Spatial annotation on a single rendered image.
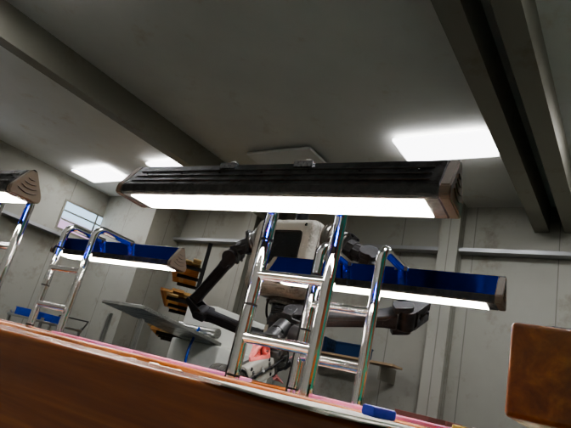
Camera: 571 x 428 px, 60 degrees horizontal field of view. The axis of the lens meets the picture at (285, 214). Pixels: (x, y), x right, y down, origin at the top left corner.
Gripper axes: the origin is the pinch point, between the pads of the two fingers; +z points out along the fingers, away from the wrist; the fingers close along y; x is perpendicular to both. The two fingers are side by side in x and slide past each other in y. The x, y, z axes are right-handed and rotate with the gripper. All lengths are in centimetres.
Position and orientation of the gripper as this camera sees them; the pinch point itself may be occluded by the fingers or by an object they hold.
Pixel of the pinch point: (251, 357)
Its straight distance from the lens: 151.8
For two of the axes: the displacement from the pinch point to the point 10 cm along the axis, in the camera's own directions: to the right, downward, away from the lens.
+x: 1.2, 9.6, 2.7
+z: -4.9, 2.9, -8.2
